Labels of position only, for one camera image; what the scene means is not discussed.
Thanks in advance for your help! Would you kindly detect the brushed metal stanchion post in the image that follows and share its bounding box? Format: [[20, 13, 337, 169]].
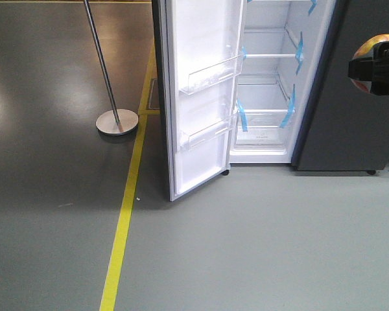
[[83, 1, 139, 136]]

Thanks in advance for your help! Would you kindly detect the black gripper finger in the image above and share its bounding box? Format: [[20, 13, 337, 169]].
[[348, 41, 389, 97]]

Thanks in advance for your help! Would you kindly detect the clear lower door bin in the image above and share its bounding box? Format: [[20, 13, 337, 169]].
[[179, 113, 237, 150]]

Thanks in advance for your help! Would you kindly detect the white fridge door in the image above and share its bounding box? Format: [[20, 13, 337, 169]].
[[152, 1, 246, 201]]

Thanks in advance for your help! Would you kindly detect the red yellow apple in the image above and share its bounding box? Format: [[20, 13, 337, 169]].
[[351, 33, 389, 95]]

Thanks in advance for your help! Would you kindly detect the clear door bin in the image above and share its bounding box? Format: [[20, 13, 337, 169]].
[[179, 54, 244, 95], [179, 113, 237, 150]]

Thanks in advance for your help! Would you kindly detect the clear middle door bin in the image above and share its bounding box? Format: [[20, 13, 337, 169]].
[[179, 54, 244, 95]]

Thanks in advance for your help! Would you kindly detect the white fridge interior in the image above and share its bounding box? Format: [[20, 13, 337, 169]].
[[230, 1, 336, 165]]

